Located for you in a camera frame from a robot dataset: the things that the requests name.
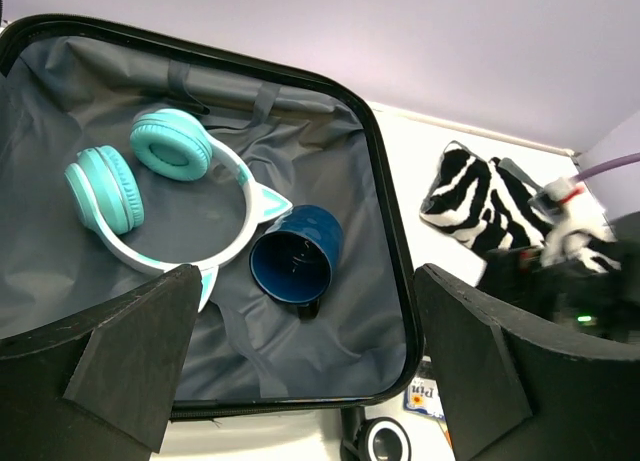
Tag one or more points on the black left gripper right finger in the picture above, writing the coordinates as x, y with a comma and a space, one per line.
514, 386

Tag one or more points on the teal cat ear headphones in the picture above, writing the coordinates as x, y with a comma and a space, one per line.
175, 147

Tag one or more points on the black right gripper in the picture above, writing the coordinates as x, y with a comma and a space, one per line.
575, 276

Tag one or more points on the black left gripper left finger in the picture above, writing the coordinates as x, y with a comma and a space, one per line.
99, 384

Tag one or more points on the dark blue ceramic mug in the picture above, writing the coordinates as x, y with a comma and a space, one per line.
295, 260

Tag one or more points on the zebra striped plush blanket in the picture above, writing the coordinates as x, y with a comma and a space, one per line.
471, 196

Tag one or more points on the bobby pin card pack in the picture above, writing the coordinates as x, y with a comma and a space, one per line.
421, 396

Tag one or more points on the small space print suitcase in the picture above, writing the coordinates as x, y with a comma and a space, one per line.
68, 83

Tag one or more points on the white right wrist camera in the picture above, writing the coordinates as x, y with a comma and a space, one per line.
552, 199

